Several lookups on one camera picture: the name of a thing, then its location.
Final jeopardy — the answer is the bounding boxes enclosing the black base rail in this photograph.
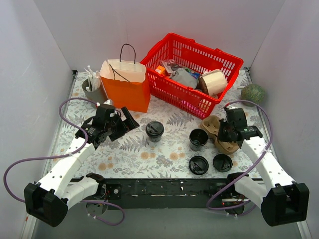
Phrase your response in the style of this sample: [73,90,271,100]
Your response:
[77,178,250,211]

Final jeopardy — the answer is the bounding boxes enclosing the black paper coffee cup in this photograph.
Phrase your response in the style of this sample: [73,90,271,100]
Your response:
[189,128,209,151]

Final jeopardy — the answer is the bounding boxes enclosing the green round melon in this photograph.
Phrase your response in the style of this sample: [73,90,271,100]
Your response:
[241,84,266,107]

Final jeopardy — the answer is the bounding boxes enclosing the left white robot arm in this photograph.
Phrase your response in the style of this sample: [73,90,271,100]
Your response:
[24,104,139,227]

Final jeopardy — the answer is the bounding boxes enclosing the grey crumpled bag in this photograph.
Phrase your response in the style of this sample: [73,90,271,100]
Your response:
[171,68,197,89]

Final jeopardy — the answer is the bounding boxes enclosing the black coffee lid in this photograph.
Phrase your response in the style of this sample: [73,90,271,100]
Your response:
[213,154,233,172]
[146,121,164,137]
[188,156,209,175]

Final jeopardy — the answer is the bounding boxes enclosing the orange snack packet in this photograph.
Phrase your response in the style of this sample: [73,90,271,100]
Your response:
[155,65,166,76]

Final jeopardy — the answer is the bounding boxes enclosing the red plastic shopping basket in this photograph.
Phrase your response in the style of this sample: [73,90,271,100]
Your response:
[141,33,244,119]

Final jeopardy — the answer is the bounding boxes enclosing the floral patterned table mat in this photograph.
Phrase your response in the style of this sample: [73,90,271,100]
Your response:
[55,70,266,179]

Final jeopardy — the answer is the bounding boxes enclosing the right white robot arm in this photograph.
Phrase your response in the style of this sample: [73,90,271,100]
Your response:
[218,107,310,227]

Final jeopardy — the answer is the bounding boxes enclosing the beige tape roll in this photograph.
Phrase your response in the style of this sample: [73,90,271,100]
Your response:
[199,69,228,96]

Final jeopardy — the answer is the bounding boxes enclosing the orange paper gift bag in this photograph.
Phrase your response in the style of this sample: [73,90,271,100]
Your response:
[100,49,151,113]

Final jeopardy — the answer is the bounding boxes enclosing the grey cup with straws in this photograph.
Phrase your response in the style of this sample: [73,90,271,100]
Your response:
[82,65,108,104]

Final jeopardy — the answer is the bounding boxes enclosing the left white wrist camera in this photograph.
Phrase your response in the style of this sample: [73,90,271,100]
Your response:
[96,99,113,107]

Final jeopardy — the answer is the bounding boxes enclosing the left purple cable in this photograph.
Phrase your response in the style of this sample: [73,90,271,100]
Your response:
[3,97,126,227]

